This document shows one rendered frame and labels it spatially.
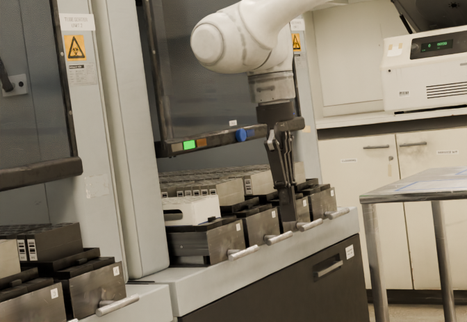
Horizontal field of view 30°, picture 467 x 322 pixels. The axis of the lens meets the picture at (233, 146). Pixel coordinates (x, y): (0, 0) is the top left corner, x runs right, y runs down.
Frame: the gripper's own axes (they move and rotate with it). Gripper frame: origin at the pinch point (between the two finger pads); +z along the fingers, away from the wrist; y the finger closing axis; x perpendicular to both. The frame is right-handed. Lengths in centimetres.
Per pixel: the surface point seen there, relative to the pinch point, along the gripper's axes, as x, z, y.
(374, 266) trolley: 11.1, 18.2, -21.2
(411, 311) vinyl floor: -19, 84, -229
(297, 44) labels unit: -10, -35, -61
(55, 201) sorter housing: -36.0, -7.9, 26.8
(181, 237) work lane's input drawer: -22.5, 4.4, 3.3
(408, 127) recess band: -11, 0, -240
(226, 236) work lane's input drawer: -14.8, 5.7, -1.8
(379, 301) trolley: 11.3, 26.0, -21.1
